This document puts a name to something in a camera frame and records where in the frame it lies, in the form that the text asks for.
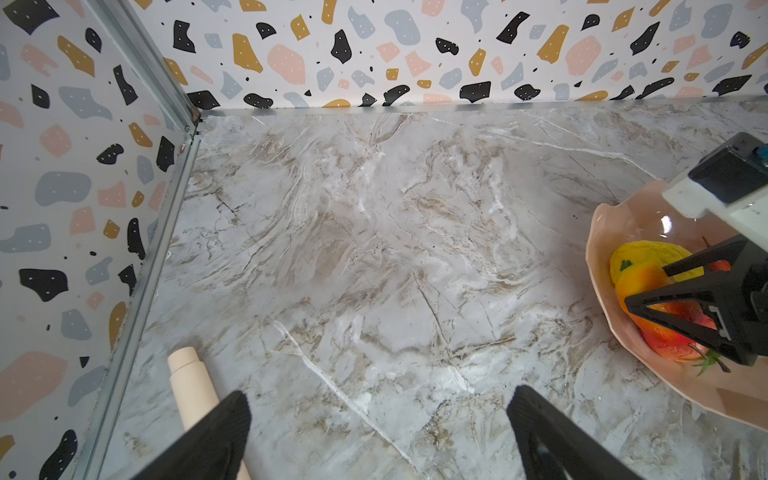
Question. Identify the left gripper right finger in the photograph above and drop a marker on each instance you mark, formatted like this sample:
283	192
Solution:
551	446

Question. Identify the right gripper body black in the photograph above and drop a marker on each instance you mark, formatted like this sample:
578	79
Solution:
746	296

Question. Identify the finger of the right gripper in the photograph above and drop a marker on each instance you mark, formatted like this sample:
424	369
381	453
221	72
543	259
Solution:
667	343
702	261

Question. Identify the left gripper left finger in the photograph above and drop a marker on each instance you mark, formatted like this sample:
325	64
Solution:
212	449

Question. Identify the yellow fake lemon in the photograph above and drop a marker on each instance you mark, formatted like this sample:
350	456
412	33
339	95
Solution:
642	252

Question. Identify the red fake strawberry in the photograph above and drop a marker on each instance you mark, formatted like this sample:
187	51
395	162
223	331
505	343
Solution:
709	358

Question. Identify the pink flower-shaped fruit bowl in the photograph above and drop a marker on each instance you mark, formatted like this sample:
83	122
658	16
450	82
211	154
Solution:
741	394

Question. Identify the beige wooden rolling pin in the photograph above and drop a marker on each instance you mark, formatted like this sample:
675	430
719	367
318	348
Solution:
193	391

